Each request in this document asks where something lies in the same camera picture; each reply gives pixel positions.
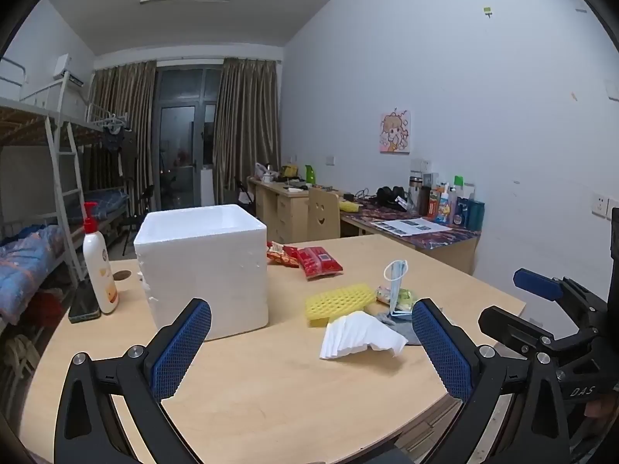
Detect white cabinet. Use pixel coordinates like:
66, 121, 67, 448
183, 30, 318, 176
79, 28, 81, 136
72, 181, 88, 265
200, 167, 216, 206

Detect glass balcony door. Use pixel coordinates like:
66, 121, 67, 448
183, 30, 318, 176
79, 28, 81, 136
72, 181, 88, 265
152, 65, 223, 208

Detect white metal bed ladder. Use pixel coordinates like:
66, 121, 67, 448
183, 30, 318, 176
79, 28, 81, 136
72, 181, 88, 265
44, 116, 89, 283

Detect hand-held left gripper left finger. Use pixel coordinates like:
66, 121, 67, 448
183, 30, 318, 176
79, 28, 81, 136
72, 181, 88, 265
54, 298, 214, 464

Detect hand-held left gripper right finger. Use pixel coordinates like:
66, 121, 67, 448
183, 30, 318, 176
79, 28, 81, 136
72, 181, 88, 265
411, 298, 574, 464

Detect blue plaid quilt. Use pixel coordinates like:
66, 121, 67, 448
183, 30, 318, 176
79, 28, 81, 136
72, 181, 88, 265
0, 226, 66, 324

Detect white air conditioner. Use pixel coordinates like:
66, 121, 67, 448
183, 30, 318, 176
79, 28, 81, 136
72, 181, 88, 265
52, 55, 84, 86

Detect large red snack packet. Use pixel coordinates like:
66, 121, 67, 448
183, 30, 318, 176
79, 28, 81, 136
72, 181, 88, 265
296, 246, 343, 281

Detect desk with patterned cover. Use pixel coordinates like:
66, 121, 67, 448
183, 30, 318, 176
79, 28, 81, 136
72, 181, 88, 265
339, 200, 482, 276

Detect red cloth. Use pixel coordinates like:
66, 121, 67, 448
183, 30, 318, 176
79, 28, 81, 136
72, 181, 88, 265
34, 290, 63, 329

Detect green printed plastic bag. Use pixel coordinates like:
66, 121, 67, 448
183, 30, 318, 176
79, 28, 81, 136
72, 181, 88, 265
374, 286, 417, 312

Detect printed paper sheets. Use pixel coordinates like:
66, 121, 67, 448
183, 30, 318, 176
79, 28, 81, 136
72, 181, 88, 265
370, 217, 453, 237

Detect wooden chair with smiley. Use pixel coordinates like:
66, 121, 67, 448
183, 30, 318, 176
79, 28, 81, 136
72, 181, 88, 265
308, 186, 342, 241

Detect cartoon wall poster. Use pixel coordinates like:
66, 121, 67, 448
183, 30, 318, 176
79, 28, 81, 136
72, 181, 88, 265
378, 109, 413, 154

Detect blue face mask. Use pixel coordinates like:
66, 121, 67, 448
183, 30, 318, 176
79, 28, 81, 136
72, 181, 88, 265
383, 259, 412, 320

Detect yellow foam fruit net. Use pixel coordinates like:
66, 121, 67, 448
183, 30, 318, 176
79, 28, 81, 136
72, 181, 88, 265
304, 283, 377, 327

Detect black folding chair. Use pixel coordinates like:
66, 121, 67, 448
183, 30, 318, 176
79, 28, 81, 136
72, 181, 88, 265
121, 184, 156, 254

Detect black phone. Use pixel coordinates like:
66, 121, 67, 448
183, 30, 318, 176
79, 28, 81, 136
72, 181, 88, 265
68, 280, 102, 324

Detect hanging dark clothes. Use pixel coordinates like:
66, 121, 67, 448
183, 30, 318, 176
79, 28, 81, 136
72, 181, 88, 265
99, 128, 139, 179

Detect blue plaid bed sheet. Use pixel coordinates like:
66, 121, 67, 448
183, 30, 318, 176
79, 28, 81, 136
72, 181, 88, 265
80, 189, 129, 220

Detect row of toiletry bottles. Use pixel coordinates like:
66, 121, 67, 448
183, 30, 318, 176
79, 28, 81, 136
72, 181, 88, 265
409, 171, 486, 231

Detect white lotion bottle red pump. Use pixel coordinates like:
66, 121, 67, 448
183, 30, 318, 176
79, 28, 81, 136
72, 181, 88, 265
82, 201, 120, 315

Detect wooden desk with drawers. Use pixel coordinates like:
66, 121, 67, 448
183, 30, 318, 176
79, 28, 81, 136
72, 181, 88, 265
248, 176, 339, 245

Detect black headphones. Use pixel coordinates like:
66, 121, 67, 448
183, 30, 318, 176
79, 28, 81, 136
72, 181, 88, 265
376, 186, 408, 211

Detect white foam box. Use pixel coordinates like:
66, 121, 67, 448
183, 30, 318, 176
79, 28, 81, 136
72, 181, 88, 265
133, 204, 269, 342

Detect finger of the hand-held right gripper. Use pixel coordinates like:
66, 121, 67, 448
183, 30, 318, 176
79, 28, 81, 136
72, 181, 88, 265
478, 305, 583, 355
513, 267, 609, 332

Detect brown curtain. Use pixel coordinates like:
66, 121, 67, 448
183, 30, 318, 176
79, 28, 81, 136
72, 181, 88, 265
89, 60, 158, 218
213, 58, 281, 204

